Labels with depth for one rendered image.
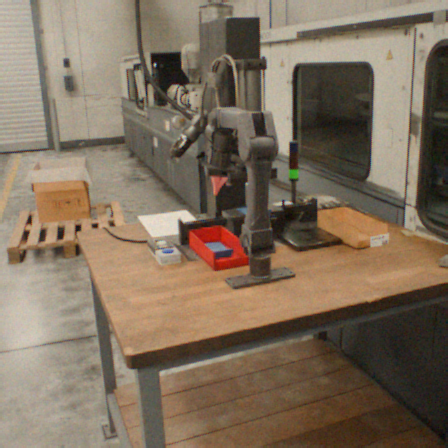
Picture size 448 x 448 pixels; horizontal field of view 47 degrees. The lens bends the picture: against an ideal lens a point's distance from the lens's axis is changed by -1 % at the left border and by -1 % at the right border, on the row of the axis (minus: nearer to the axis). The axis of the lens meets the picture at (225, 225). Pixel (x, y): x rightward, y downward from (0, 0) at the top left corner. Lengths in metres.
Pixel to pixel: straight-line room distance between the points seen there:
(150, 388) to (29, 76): 9.82
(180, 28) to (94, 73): 1.96
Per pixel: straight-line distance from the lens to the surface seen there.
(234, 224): 1.82
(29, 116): 10.88
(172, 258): 1.65
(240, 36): 1.86
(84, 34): 10.93
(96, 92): 10.93
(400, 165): 2.16
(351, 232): 1.77
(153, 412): 1.31
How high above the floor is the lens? 1.50
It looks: 17 degrees down
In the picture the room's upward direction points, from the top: 2 degrees counter-clockwise
